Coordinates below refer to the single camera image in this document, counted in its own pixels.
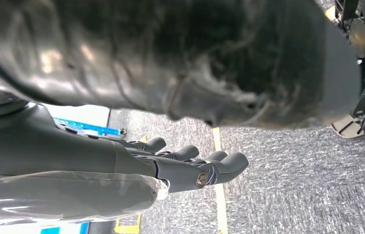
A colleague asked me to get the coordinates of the blue metal shelf rack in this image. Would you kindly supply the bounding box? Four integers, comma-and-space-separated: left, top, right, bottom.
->
53, 117, 127, 137

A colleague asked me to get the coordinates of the yellow floor tape square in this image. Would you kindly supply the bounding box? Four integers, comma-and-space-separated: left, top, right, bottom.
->
114, 127, 229, 234

